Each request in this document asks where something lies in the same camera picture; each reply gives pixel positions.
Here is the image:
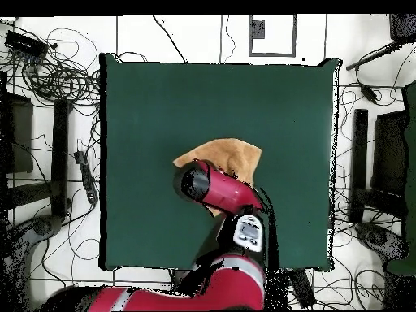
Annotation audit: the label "long black bar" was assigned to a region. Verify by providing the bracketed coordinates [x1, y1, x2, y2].
[352, 108, 370, 191]
[50, 98, 71, 218]

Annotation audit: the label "black tripod rod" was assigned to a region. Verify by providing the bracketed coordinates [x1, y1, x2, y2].
[345, 41, 405, 72]

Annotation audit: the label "black speckled box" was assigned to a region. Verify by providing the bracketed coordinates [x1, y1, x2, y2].
[388, 13, 416, 43]

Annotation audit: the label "tangled black cables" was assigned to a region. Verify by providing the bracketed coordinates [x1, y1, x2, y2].
[0, 27, 102, 108]

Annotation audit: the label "black chair base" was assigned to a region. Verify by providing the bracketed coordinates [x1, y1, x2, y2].
[355, 222, 410, 261]
[2, 214, 64, 312]

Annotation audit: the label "black oblong box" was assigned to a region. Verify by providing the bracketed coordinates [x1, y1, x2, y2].
[288, 268, 317, 309]

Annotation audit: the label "dark green table cloth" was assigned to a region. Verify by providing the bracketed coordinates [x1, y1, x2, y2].
[98, 53, 340, 272]

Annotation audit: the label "small black power strip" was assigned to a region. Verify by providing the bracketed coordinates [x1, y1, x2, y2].
[73, 150, 99, 205]

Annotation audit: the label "black power adapter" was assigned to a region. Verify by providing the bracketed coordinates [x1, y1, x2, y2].
[360, 82, 379, 105]

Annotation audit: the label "black flat box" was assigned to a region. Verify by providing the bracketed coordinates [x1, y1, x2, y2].
[0, 92, 34, 174]
[370, 110, 410, 196]

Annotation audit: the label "orange terry towel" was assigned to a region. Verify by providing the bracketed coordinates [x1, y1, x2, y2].
[172, 137, 263, 217]

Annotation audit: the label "grey square frame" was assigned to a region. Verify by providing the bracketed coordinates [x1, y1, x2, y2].
[248, 14, 297, 59]

